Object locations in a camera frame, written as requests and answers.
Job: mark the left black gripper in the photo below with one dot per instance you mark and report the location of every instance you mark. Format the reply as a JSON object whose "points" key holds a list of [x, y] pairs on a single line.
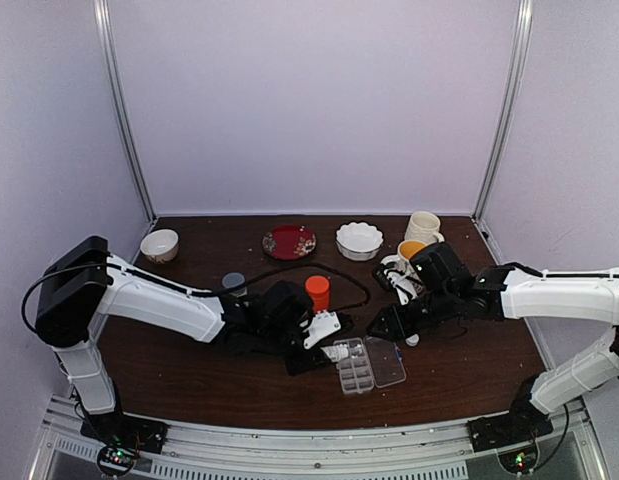
{"points": [[311, 362]]}

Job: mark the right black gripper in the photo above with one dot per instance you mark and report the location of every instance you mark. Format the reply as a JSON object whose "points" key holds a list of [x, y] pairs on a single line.
{"points": [[398, 328]]}

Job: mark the small white bottle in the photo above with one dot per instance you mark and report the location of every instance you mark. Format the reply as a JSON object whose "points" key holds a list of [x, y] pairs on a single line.
{"points": [[336, 353]]}

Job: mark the clear plastic pill organizer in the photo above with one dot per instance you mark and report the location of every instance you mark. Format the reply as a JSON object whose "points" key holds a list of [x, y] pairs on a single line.
{"points": [[380, 366]]}

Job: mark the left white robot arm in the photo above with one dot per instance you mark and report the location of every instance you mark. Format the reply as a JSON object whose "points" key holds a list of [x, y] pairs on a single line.
{"points": [[89, 281]]}

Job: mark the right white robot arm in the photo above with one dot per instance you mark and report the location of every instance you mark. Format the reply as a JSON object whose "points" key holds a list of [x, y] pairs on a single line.
{"points": [[514, 291]]}

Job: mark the white pills in organizer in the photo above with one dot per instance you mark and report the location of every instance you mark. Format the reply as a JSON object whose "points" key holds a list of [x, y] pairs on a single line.
{"points": [[352, 348]]}

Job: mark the orange pill bottle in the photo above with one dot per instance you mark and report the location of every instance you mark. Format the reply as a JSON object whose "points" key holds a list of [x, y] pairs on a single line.
{"points": [[318, 288]]}

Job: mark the floral mug yellow inside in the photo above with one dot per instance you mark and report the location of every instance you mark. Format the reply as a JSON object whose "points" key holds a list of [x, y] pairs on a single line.
{"points": [[405, 251]]}

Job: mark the white scalloped bowl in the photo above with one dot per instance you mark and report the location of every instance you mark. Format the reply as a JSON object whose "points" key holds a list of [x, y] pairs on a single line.
{"points": [[359, 241]]}

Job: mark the grey lid vitamin bottle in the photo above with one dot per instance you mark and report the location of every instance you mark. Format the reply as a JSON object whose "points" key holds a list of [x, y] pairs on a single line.
{"points": [[234, 282]]}

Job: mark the cream ribbed mug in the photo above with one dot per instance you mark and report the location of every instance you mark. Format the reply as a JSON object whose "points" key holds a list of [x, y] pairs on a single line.
{"points": [[424, 226]]}

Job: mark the red floral plate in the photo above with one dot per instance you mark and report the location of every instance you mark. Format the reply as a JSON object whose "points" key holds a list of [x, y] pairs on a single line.
{"points": [[289, 242]]}

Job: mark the white ceramic rice bowl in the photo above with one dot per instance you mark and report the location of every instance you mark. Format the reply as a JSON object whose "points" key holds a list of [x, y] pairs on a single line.
{"points": [[160, 246]]}

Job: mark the front aluminium rail base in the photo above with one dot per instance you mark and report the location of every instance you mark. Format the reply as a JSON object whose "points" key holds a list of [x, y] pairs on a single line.
{"points": [[441, 450]]}

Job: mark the right aluminium frame post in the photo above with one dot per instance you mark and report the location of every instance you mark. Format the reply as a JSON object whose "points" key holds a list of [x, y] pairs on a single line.
{"points": [[516, 70]]}

